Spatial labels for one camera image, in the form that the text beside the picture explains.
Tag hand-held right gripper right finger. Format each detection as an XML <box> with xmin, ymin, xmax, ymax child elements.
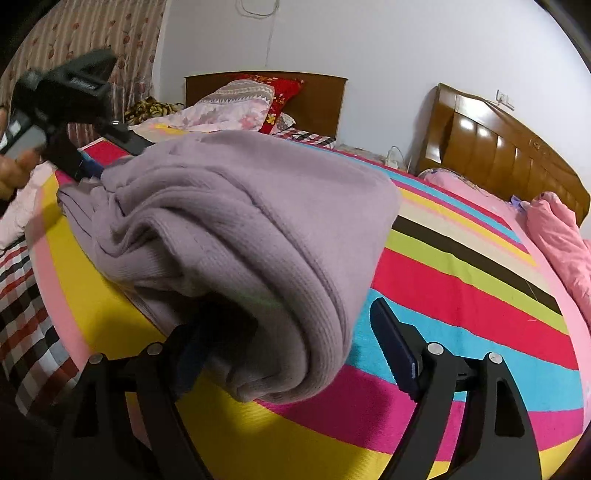
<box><xmin>370</xmin><ymin>298</ymin><xmax>542</xmax><ymax>480</ymax></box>

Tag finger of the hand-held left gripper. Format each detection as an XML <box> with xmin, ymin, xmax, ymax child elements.
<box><xmin>99</xmin><ymin>119</ymin><xmax>156</xmax><ymax>157</ymax></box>
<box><xmin>46</xmin><ymin>134</ymin><xmax>101</xmax><ymax>182</ymax></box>

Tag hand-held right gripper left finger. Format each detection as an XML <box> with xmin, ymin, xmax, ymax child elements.
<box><xmin>53</xmin><ymin>320</ymin><xmax>218</xmax><ymax>480</ymax></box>

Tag purple fleece pants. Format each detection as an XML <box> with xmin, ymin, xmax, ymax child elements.
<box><xmin>58</xmin><ymin>130</ymin><xmax>402</xmax><ymax>403</ymax></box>

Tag person's left hand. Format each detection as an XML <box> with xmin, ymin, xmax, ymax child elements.
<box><xmin>0</xmin><ymin>150</ymin><xmax>41</xmax><ymax>200</ymax></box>

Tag brown patterned blanket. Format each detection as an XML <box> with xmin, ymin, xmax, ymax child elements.
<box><xmin>124</xmin><ymin>96</ymin><xmax>186</xmax><ymax>124</ymax></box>

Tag colourful striped blanket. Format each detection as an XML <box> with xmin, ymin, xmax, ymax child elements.
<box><xmin>25</xmin><ymin>136</ymin><xmax>587</xmax><ymax>480</ymax></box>

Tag striped floral curtain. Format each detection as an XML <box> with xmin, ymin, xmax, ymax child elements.
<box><xmin>0</xmin><ymin>0</ymin><xmax>168</xmax><ymax>144</ymax></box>

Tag pale pink floral sheet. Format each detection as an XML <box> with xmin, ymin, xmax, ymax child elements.
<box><xmin>0</xmin><ymin>164</ymin><xmax>58</xmax><ymax>251</ymax></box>

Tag floral patterned pillow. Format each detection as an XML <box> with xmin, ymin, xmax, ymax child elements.
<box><xmin>129</xmin><ymin>79</ymin><xmax>276</xmax><ymax>139</ymax></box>

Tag red patterned pillow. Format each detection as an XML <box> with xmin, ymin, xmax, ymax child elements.
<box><xmin>238</xmin><ymin>74</ymin><xmax>305</xmax><ymax>136</ymax></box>

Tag pink bed sheet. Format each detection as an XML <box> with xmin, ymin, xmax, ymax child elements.
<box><xmin>422</xmin><ymin>167</ymin><xmax>591</xmax><ymax>416</ymax></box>

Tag dark wooden headboard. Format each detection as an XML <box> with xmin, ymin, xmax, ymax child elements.
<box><xmin>185</xmin><ymin>71</ymin><xmax>347</xmax><ymax>140</ymax></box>

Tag nightstand with patterned cover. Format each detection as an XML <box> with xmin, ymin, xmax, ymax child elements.
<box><xmin>332</xmin><ymin>142</ymin><xmax>414</xmax><ymax>174</ymax></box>

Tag pink quilt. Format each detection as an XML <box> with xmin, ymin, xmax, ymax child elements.
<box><xmin>526</xmin><ymin>191</ymin><xmax>591</xmax><ymax>320</ymax></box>

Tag glossy wooden headboard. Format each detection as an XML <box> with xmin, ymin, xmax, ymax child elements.
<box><xmin>416</xmin><ymin>83</ymin><xmax>591</xmax><ymax>221</ymax></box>

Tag white wall cable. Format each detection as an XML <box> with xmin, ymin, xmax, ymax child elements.
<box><xmin>236</xmin><ymin>0</ymin><xmax>281</xmax><ymax>70</ymax></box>

